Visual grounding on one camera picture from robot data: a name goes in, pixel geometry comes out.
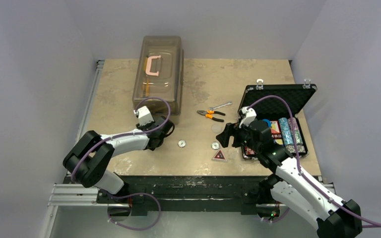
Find white poker chip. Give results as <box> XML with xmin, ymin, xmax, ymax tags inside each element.
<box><xmin>211</xmin><ymin>142</ymin><xmax>220</xmax><ymax>150</ymax></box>
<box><xmin>178</xmin><ymin>140</ymin><xmax>187</xmax><ymax>148</ymax></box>

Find clear round disc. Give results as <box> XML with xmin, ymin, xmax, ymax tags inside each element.
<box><xmin>211</xmin><ymin>123</ymin><xmax>223</xmax><ymax>134</ymax></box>

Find red triangle dealer marker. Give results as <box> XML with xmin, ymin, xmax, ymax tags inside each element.
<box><xmin>211</xmin><ymin>149</ymin><xmax>228</xmax><ymax>162</ymax></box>

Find yellow blue card deck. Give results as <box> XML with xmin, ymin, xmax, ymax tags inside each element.
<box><xmin>274</xmin><ymin>139</ymin><xmax>284</xmax><ymax>145</ymax></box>

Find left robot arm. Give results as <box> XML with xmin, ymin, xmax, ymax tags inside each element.
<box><xmin>63</xmin><ymin>117</ymin><xmax>175</xmax><ymax>203</ymax></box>

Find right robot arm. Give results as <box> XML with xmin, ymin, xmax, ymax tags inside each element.
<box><xmin>216</xmin><ymin>120</ymin><xmax>363</xmax><ymax>238</ymax></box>

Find red green chip row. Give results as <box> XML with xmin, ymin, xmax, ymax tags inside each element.
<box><xmin>243</xmin><ymin>147</ymin><xmax>256</xmax><ymax>157</ymax></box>

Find blue round button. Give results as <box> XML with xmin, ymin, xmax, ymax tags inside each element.
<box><xmin>263</xmin><ymin>119</ymin><xmax>271</xmax><ymax>127</ymax></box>

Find silver wrench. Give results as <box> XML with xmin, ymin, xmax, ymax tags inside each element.
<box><xmin>208</xmin><ymin>101</ymin><xmax>233</xmax><ymax>111</ymax></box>

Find orange black pliers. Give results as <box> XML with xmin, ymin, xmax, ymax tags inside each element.
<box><xmin>196</xmin><ymin>110</ymin><xmax>226</xmax><ymax>122</ymax></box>

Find red card deck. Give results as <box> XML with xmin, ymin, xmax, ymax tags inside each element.
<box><xmin>270</xmin><ymin>120</ymin><xmax>281</xmax><ymax>134</ymax></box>

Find black poker case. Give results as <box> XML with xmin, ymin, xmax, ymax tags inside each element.
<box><xmin>238</xmin><ymin>80</ymin><xmax>318</xmax><ymax>157</ymax></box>

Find light blue chip row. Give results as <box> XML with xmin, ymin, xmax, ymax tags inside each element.
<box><xmin>278</xmin><ymin>118</ymin><xmax>297</xmax><ymax>146</ymax></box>

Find translucent brown storage box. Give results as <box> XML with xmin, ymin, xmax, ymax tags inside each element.
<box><xmin>132</xmin><ymin>36</ymin><xmax>184</xmax><ymax>117</ymax></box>

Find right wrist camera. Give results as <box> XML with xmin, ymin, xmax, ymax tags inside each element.
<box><xmin>238</xmin><ymin>107</ymin><xmax>257</xmax><ymax>128</ymax></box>

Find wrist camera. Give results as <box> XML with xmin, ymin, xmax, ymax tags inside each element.
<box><xmin>133</xmin><ymin>106</ymin><xmax>154</xmax><ymax>126</ymax></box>
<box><xmin>238</xmin><ymin>107</ymin><xmax>257</xmax><ymax>128</ymax></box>

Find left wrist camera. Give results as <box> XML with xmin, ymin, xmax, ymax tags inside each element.
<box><xmin>133</xmin><ymin>106</ymin><xmax>154</xmax><ymax>126</ymax></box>

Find black metal table frame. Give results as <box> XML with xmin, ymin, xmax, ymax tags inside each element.
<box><xmin>96</xmin><ymin>175</ymin><xmax>281</xmax><ymax>216</ymax></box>

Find pink box handle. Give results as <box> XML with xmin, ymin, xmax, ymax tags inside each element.
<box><xmin>145</xmin><ymin>56</ymin><xmax>162</xmax><ymax>77</ymax></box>

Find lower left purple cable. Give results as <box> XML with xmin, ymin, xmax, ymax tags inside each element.
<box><xmin>107</xmin><ymin>192</ymin><xmax>162</xmax><ymax>231</ymax></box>

